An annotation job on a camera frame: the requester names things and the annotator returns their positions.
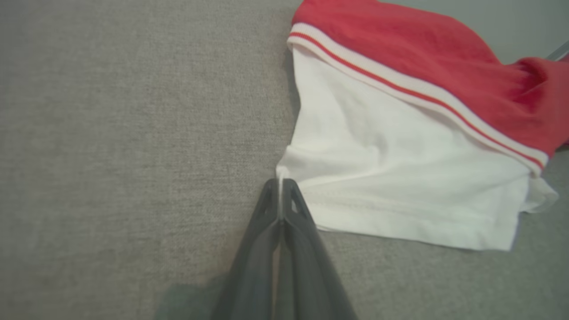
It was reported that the red and white jersey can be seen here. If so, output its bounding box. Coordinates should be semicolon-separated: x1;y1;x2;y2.
276;0;569;252

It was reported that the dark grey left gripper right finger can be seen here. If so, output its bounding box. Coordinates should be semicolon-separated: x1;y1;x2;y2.
273;179;359;320

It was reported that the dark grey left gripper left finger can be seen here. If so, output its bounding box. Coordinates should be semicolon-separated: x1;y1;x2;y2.
211;179;282;320

